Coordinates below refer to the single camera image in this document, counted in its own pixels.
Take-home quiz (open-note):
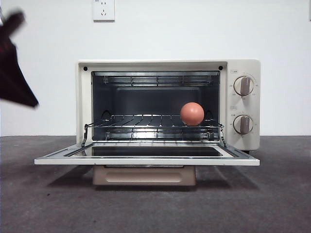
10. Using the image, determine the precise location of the oven door with brown handle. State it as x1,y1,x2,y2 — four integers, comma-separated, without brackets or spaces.
34,142,261,187

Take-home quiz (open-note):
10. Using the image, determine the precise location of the cream oven knob brown grip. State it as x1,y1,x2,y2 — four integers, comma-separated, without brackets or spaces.
233,75,255,97
233,115,254,135

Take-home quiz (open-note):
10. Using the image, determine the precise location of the cream toaster oven body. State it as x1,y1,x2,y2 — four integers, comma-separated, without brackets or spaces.
75,59,261,154

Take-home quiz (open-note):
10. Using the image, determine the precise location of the white wall socket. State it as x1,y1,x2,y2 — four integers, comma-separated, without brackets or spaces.
93,0,116,23

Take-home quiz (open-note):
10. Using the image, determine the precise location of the metal wire oven rack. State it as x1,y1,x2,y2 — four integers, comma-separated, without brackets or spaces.
84,113,224,129

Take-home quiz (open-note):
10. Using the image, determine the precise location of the metal heating element guard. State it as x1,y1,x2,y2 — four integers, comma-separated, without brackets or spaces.
103,74,215,87
105,128,216,142

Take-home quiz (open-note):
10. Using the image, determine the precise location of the brown egg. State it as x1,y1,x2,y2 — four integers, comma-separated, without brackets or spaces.
180,101,205,127

